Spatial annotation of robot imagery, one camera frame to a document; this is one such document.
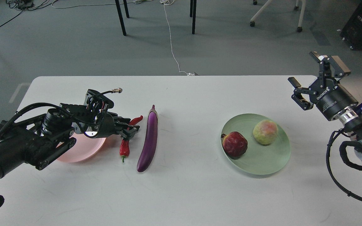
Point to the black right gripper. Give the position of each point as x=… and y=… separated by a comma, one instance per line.
x=326, y=92

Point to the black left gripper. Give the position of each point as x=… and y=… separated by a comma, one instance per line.
x=111, y=124

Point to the red chili pepper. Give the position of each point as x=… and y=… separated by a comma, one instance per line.
x=124, y=147

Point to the purple eggplant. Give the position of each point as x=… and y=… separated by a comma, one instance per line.
x=150, y=144

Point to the green pink peach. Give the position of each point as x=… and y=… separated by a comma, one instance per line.
x=265, y=132

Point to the red pomegranate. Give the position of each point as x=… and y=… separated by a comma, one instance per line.
x=234, y=144

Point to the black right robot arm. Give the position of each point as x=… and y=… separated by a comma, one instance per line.
x=350, y=151

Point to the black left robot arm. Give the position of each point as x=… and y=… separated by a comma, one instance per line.
x=41, y=132

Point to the pink plate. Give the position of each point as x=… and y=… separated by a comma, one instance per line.
x=83, y=149

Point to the green plate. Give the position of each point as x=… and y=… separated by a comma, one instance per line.
x=259, y=160

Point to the black table legs left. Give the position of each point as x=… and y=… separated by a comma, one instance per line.
x=120, y=15

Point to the black table legs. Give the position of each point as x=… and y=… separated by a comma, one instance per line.
x=192, y=14
x=120, y=15

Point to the black table legs right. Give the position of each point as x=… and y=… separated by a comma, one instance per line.
x=192, y=14

